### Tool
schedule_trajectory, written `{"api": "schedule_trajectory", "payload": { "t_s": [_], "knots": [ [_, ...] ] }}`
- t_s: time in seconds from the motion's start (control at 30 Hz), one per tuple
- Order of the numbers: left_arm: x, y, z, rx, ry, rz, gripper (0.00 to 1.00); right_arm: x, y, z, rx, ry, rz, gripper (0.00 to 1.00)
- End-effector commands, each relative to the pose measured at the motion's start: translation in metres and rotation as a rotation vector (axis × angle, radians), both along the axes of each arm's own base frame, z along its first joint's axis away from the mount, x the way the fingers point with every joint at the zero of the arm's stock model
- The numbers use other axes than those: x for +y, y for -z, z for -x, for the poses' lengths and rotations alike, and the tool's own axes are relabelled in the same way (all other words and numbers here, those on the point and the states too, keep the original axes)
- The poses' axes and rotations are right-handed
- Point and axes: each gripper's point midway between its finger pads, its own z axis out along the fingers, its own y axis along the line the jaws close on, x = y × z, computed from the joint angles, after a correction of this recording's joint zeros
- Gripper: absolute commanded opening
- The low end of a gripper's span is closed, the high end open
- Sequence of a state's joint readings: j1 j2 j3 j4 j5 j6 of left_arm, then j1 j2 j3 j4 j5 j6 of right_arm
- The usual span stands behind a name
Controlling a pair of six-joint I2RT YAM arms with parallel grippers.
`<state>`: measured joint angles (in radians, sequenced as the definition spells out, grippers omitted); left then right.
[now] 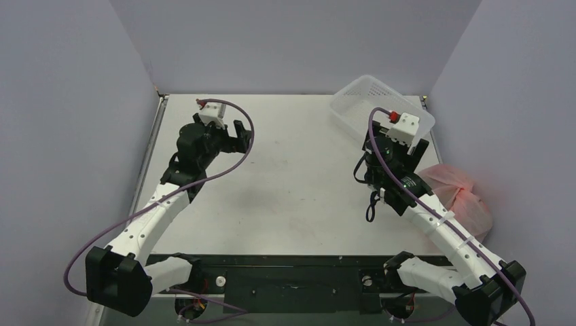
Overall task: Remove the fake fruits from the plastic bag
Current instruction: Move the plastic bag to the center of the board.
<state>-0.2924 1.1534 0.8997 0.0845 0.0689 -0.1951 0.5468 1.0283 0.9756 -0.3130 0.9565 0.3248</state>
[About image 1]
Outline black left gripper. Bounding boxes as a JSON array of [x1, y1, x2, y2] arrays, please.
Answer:
[[195, 113, 251, 170]]

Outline pink plastic bag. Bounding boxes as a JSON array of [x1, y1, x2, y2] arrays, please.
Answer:
[[418, 164, 493, 242]]

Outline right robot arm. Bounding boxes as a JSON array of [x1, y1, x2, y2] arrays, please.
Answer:
[[359, 126, 528, 325]]

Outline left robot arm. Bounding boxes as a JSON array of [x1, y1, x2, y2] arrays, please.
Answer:
[[85, 113, 253, 316]]

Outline white plastic basket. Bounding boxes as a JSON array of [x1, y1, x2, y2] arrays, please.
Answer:
[[329, 74, 437, 149]]

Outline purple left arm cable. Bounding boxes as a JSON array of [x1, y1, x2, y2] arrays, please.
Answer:
[[63, 98, 255, 298]]

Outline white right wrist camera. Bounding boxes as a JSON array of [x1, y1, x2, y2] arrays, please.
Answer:
[[385, 111, 420, 148]]

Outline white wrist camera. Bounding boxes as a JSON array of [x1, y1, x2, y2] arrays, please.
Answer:
[[196, 99, 227, 129], [385, 111, 420, 148]]

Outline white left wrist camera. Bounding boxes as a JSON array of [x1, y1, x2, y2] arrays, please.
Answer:
[[196, 99, 227, 129]]

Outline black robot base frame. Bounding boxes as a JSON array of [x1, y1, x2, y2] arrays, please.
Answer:
[[171, 254, 455, 322]]

